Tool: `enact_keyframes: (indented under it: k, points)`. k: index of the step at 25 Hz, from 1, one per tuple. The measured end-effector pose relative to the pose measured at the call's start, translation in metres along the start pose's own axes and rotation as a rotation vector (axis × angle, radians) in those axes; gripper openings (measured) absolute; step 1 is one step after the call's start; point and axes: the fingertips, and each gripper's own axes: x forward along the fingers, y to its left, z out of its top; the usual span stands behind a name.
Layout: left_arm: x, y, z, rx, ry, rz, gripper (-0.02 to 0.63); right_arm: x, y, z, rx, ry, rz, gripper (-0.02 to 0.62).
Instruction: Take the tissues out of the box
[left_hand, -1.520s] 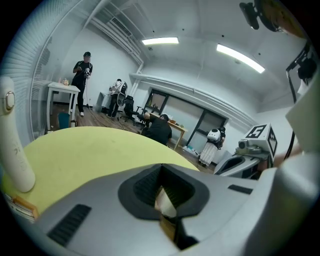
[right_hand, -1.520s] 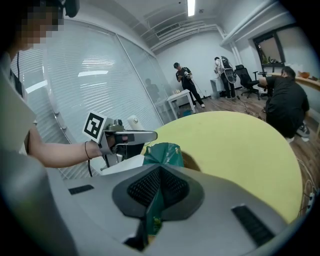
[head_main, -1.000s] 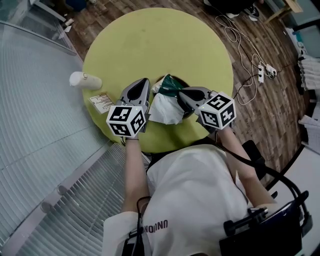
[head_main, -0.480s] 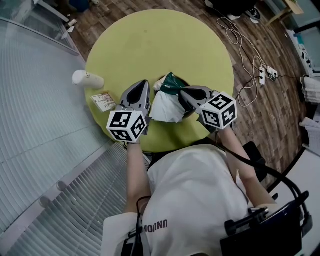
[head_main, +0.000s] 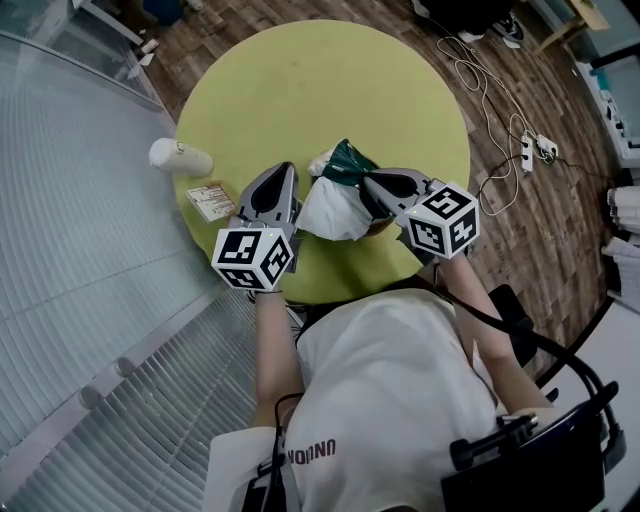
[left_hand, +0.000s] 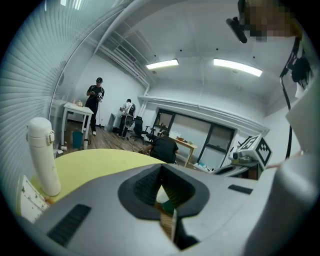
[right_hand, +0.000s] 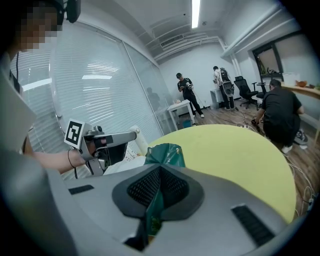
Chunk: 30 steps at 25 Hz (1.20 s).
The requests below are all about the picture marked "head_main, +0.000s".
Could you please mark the white desk with black edge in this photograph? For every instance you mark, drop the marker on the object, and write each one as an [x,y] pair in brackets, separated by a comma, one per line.
[622,345]

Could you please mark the round metal glass fitting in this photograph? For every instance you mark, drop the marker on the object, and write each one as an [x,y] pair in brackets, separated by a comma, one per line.
[125,367]
[90,397]

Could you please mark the glass partition with blinds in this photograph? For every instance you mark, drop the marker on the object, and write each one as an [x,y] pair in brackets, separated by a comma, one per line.
[75,240]

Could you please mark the white tissue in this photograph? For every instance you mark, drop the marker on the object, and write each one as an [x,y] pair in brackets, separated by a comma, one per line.
[332,210]

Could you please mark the light wooden table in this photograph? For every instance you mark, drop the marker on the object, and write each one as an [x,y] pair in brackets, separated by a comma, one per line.
[557,36]

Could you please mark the long white power strip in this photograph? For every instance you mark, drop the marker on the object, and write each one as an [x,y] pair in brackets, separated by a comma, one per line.
[526,152]

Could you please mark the white insulated bottle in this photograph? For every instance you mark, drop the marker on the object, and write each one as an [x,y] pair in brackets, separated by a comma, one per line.
[182,159]

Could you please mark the person's left forearm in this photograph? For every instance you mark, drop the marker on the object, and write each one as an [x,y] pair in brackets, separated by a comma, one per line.
[277,345]

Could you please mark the small printed card packet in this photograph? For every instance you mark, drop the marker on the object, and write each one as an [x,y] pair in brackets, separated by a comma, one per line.
[212,202]

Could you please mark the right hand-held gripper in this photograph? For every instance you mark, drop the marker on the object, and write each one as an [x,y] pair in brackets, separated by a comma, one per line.
[440,225]

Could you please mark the small white floor object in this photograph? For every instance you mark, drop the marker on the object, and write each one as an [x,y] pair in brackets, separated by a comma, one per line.
[150,46]

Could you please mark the short white power strip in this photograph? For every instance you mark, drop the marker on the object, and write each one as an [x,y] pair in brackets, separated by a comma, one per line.
[546,146]

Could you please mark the person's right forearm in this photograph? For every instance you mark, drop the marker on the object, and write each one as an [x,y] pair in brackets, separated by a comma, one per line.
[465,300]

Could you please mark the teal waste bin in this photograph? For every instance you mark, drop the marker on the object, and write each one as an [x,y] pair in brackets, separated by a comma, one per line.
[162,11]

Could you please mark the stack of white folded cloths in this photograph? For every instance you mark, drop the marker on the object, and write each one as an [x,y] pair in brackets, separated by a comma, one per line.
[627,205]

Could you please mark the black seat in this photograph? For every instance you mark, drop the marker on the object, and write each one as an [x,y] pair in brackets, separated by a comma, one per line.
[507,305]

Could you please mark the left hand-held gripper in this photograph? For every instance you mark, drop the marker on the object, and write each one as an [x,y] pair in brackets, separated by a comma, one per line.
[240,250]

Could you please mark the black chest clip device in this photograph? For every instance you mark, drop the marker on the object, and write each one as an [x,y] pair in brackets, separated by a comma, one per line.
[257,497]

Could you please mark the white paper scrap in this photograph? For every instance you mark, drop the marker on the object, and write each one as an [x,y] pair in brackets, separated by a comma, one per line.
[145,60]

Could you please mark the teal packet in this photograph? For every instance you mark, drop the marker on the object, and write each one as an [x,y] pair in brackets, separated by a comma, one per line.
[602,79]

